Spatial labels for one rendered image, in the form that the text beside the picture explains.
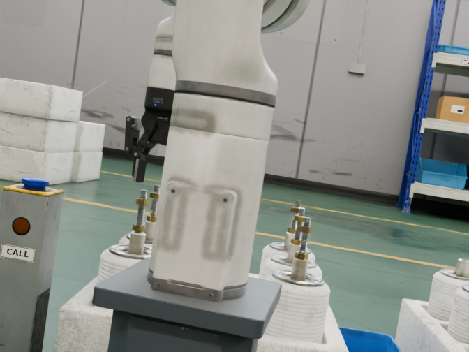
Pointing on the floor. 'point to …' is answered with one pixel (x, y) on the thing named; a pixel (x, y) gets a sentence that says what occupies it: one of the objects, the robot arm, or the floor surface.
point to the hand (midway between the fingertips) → (157, 177)
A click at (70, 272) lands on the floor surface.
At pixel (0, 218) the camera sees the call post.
